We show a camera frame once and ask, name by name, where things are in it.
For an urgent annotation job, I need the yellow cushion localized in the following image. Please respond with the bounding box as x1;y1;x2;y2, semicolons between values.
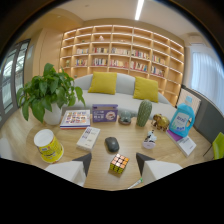
132;76;160;104
87;71;118;96

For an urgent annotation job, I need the ceiling light strip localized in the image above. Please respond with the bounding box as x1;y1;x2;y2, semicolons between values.
134;0;145;22

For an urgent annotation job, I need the blue detergent bottle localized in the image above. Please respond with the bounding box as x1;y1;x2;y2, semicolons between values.
168;95;196;138

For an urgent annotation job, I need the colourful picture book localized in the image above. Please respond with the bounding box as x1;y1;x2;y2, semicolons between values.
59;109;92;130

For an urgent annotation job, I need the white purple book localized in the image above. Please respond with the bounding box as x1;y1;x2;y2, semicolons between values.
165;129;198;158

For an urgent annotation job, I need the wooden bookshelf with books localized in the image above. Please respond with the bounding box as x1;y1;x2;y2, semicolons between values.
58;24;185;107

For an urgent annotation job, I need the purple box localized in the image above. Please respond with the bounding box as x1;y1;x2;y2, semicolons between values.
91;103;119;123

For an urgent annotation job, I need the golden elephant figurine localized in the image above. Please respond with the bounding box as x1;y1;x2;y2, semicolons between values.
151;113;171;132

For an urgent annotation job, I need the rubik's cube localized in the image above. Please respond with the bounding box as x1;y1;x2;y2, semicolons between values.
108;153;131;175

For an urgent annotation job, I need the green potted plant white pot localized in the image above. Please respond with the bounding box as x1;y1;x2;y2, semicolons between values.
16;62;86;126

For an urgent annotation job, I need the white green pen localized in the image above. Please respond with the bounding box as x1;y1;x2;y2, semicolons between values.
127;177;144;190

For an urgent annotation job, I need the green cactus ornament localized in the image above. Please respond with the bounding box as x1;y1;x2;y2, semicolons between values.
136;99;153;128

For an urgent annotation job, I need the dark grey computer mouse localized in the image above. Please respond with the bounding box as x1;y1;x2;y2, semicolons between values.
104;136;121;154

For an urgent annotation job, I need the grey sofa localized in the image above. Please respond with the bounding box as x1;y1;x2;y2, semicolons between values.
61;72;178;122

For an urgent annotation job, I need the small black white figurine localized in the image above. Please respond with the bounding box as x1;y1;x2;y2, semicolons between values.
142;129;158;150

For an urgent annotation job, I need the white curtain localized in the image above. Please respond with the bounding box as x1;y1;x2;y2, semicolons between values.
189;51;224;116

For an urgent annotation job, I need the green chair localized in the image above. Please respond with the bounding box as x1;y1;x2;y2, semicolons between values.
203;131;224;160

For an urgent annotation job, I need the yellow white can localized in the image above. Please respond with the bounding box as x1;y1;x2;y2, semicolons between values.
33;128;65;164

